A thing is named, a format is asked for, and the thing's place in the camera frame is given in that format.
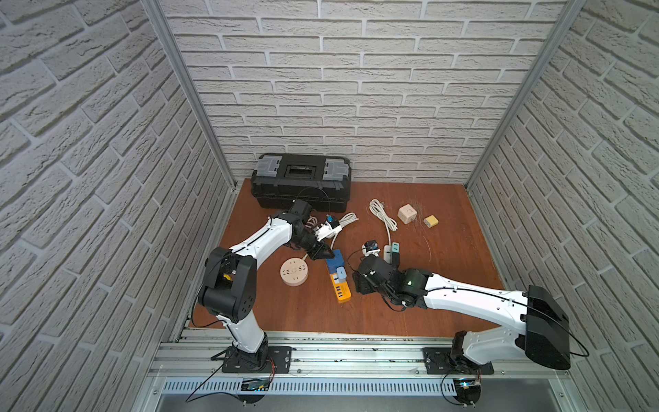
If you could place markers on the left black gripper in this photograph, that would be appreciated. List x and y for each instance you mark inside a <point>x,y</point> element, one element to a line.
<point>316,247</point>

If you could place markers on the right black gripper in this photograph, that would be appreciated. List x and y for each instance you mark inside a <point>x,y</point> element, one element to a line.
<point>359,284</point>

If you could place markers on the white power strip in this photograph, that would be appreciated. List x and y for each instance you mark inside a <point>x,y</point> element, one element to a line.
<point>387,253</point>

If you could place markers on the light blue charger plug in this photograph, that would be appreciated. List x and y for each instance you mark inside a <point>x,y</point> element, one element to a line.
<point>340,276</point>

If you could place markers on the round pink power socket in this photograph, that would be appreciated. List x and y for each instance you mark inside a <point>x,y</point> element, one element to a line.
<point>294,272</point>

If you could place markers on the orange power strip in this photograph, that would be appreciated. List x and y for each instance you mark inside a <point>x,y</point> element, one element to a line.
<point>341,289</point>

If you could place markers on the yellow charger plug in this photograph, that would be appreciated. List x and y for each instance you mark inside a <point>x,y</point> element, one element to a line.
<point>431,221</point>

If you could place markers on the dark blue adapter plug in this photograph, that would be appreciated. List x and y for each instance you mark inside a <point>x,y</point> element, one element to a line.
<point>335,262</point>

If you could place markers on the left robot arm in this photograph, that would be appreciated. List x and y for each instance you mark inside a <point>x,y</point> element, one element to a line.
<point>229,286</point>

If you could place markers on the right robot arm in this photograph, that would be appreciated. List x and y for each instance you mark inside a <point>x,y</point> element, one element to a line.
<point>528,324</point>

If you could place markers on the black plastic toolbox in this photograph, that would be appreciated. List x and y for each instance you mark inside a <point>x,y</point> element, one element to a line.
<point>322,181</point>

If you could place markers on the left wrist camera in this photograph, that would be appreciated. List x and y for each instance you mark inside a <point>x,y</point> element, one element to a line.
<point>328,229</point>

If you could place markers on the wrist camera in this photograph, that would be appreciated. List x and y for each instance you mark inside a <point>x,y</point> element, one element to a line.
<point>370,248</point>
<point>328,229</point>

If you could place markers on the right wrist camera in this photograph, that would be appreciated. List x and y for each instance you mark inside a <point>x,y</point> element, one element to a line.
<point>370,248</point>

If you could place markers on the aluminium rail frame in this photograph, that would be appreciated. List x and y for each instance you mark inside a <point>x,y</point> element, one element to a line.
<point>326,364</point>

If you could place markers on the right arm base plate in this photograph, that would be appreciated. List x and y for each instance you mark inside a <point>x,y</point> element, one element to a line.
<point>441,361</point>

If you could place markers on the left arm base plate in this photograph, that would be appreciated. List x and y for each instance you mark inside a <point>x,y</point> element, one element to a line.
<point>264,361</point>

